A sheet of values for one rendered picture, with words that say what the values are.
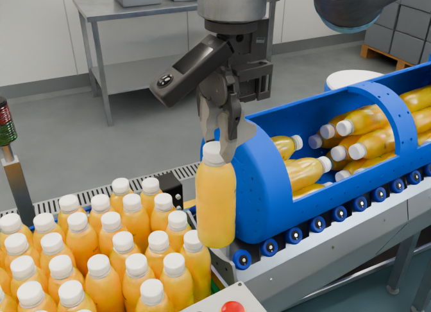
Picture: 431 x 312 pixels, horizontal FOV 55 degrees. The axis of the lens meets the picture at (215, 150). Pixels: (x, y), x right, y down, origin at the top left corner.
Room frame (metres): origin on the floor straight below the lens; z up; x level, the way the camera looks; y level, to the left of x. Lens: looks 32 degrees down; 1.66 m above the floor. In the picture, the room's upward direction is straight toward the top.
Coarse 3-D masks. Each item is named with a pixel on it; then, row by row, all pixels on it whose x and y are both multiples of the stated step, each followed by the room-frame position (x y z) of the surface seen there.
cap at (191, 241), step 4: (188, 232) 0.61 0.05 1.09; (192, 232) 0.61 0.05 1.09; (196, 232) 0.61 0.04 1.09; (184, 236) 0.59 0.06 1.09; (188, 236) 0.59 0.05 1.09; (192, 236) 0.59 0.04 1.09; (196, 236) 0.59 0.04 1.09; (184, 240) 0.59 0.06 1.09; (188, 240) 0.58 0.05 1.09; (192, 240) 0.58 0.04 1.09; (196, 240) 0.58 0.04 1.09; (188, 244) 0.58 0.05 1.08; (192, 244) 0.58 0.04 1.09; (196, 244) 0.58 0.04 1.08; (200, 244) 0.58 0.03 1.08; (188, 248) 0.58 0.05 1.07; (192, 248) 0.58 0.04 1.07; (196, 248) 0.58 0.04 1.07
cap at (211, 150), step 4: (208, 144) 0.55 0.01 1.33; (212, 144) 0.55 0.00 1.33; (216, 144) 0.55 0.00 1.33; (204, 148) 0.54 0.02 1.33; (208, 148) 0.54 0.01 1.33; (212, 148) 0.54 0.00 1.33; (216, 148) 0.54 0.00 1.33; (220, 148) 0.54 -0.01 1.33; (204, 152) 0.53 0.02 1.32; (208, 152) 0.53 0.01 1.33; (212, 152) 0.53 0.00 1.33; (216, 152) 0.53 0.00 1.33; (204, 156) 0.53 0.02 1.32; (208, 156) 0.53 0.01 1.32; (212, 156) 0.53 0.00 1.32; (216, 156) 0.52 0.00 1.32; (220, 156) 0.53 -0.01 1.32; (208, 160) 0.53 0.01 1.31; (212, 160) 0.53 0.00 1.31; (216, 160) 0.53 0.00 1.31; (220, 160) 0.53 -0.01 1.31
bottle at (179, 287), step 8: (184, 272) 0.53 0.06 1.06; (160, 280) 0.52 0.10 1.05; (168, 280) 0.51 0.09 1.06; (176, 280) 0.51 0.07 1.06; (184, 280) 0.52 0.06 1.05; (192, 280) 0.53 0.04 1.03; (168, 288) 0.51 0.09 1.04; (176, 288) 0.50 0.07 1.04; (184, 288) 0.51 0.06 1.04; (192, 288) 0.53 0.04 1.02; (176, 296) 0.50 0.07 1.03; (184, 296) 0.51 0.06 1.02; (192, 296) 0.53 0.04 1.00; (176, 304) 0.50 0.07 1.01; (184, 304) 0.51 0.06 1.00; (192, 304) 0.52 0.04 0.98
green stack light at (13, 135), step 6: (12, 120) 0.85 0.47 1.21; (0, 126) 0.82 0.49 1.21; (6, 126) 0.83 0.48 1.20; (12, 126) 0.84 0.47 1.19; (0, 132) 0.82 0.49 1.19; (6, 132) 0.83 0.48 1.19; (12, 132) 0.84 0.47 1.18; (0, 138) 0.82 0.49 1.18; (6, 138) 0.82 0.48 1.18; (12, 138) 0.83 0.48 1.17; (0, 144) 0.82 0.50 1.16
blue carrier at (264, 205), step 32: (320, 96) 0.96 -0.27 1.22; (352, 96) 1.13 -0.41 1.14; (384, 96) 0.94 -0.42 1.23; (288, 128) 1.02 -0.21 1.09; (256, 160) 0.68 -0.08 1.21; (416, 160) 0.88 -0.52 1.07; (256, 192) 0.67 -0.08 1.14; (288, 192) 0.67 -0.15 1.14; (320, 192) 0.71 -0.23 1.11; (352, 192) 0.77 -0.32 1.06; (256, 224) 0.66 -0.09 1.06; (288, 224) 0.67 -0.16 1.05
